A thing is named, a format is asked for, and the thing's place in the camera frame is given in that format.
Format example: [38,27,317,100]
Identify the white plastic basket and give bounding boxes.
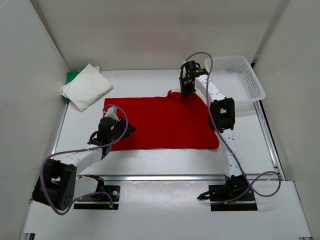
[204,55,266,106]

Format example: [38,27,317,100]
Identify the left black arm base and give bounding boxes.
[73,174,121,210]

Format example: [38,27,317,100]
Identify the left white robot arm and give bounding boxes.
[32,104,136,216]

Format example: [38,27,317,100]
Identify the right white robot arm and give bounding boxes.
[179,60,247,200]

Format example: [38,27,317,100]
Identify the white t shirt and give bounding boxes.
[60,63,114,112]

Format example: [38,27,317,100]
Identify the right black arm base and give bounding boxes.
[197,175,258,212]

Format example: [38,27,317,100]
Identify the red t shirt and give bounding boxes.
[104,90,220,151]

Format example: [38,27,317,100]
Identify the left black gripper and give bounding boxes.
[108,116,136,143]

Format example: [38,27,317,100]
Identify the green t shirt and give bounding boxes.
[62,71,80,104]

